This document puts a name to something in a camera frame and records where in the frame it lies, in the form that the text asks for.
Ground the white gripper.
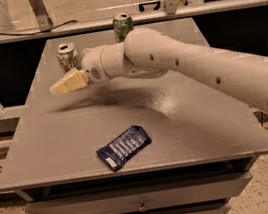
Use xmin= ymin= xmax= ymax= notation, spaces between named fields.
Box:
xmin=49 ymin=46 xmax=109 ymax=96

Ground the white 7up soda can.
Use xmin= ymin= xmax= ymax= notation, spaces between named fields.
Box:
xmin=55 ymin=42 xmax=82 ymax=72

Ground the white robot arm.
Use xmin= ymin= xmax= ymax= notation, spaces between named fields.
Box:
xmin=49 ymin=27 xmax=268 ymax=114

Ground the green soda can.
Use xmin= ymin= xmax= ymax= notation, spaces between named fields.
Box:
xmin=113 ymin=12 xmax=134 ymax=43

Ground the blue snack packet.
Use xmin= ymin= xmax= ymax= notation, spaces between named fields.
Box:
xmin=97 ymin=125 xmax=152 ymax=172

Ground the grey upper drawer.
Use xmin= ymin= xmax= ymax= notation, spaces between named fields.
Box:
xmin=26 ymin=172 xmax=252 ymax=214

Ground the black cable on ledge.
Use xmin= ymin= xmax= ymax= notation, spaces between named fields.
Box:
xmin=0 ymin=12 xmax=80 ymax=41

